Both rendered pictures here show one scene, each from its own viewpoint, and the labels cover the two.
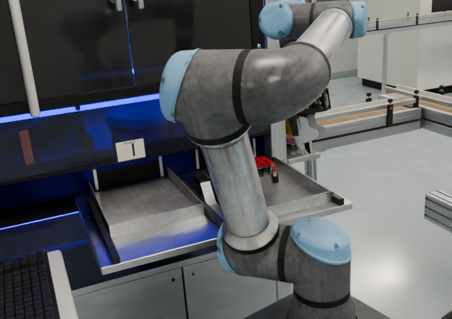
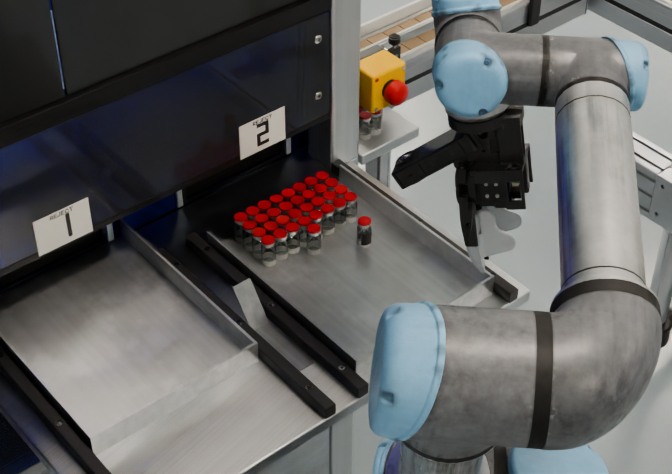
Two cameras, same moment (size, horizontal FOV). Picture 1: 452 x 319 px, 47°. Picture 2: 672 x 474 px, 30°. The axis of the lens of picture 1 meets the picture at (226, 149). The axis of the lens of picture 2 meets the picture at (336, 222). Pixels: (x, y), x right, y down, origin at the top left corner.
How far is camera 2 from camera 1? 73 cm
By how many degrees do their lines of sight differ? 27
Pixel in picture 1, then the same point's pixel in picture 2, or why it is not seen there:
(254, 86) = (574, 420)
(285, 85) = (621, 405)
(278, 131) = (346, 109)
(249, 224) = not seen: outside the picture
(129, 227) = (127, 427)
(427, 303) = not seen: hidden behind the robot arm
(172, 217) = (203, 385)
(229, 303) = not seen: hidden behind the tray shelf
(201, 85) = (472, 413)
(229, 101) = (523, 436)
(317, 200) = (470, 299)
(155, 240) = (191, 452)
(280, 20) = (486, 90)
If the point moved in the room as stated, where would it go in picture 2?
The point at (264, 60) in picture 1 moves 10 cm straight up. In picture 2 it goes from (588, 371) to (606, 279)
